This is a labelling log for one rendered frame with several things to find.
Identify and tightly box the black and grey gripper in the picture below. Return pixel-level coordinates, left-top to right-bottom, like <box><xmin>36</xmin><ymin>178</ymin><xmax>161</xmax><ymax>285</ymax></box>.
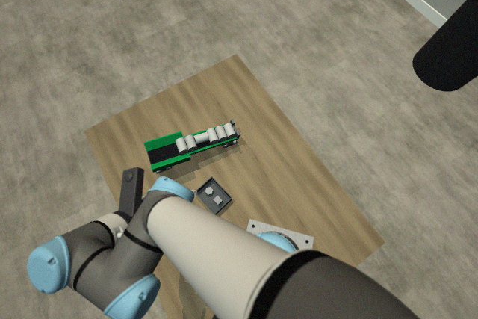
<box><xmin>112</xmin><ymin>190</ymin><xmax>197</xmax><ymax>224</ymax></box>

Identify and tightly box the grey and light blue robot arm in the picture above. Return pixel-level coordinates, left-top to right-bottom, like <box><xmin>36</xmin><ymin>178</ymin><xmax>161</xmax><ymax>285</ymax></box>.
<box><xmin>27</xmin><ymin>167</ymin><xmax>420</xmax><ymax>319</ymax></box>

